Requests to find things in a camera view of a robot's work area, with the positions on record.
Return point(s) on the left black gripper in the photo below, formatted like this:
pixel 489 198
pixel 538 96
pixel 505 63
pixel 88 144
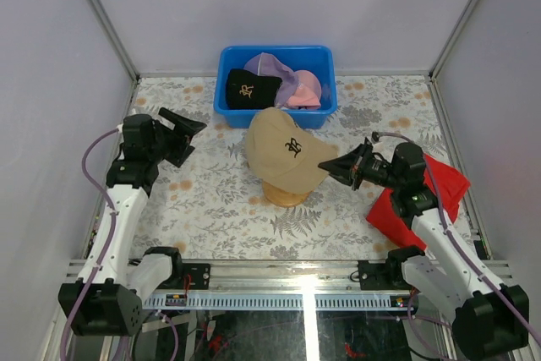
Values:
pixel 185 128

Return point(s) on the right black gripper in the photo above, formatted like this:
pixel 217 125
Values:
pixel 342 169

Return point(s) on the beige baseball cap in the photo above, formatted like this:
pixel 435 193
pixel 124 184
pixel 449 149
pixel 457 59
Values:
pixel 287 158

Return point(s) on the wooden hat stand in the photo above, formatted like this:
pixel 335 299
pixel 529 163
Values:
pixel 282 198

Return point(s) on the black baseball cap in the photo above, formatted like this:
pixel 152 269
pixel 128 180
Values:
pixel 248 91

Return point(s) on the pink baseball cap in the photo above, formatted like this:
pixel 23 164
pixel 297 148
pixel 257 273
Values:
pixel 308 93

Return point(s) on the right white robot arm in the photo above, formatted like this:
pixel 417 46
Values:
pixel 487 316

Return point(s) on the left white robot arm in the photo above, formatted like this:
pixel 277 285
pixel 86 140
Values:
pixel 107 297

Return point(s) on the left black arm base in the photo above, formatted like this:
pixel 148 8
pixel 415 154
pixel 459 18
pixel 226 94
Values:
pixel 193 276

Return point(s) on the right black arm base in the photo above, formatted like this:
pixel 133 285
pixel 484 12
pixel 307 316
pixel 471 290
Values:
pixel 381 276

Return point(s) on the floral table mat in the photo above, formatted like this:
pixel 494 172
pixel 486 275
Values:
pixel 213 207

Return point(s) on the purple baseball cap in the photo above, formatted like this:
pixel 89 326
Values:
pixel 268 65

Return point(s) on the blue plastic bin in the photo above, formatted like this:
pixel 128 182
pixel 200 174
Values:
pixel 316 59

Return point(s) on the aluminium front rail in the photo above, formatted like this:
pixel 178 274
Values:
pixel 330 276

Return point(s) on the slotted cable duct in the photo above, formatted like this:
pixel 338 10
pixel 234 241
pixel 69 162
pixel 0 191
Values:
pixel 378 302

